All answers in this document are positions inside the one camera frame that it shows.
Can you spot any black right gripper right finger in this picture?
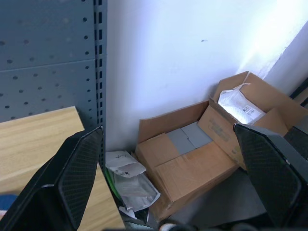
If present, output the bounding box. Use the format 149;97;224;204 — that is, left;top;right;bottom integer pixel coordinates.
232;123;308;231

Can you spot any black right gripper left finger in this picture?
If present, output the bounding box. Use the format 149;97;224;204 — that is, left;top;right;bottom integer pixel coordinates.
0;126;104;231

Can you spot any grey perforated shelf panel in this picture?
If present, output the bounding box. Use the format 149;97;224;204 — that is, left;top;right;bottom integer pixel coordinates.
0;0;109;167

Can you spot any crumpled white paper envelope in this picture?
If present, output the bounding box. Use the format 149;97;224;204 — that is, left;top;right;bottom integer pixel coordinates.
105;150;147;178

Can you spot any small open cardboard box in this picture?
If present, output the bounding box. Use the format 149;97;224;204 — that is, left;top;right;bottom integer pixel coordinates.
200;70;304;171

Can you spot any white bubble mailer with label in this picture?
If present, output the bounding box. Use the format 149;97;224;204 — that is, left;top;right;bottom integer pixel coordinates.
218;83;268;126

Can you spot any clear plastic bag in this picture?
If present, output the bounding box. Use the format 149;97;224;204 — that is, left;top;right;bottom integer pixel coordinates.
109;170;161;213

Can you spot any large open cardboard box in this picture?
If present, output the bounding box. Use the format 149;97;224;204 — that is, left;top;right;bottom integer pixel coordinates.
135;100;248;221

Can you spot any grey block in box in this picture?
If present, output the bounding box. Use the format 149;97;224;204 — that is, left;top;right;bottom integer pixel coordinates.
167;121;214;156

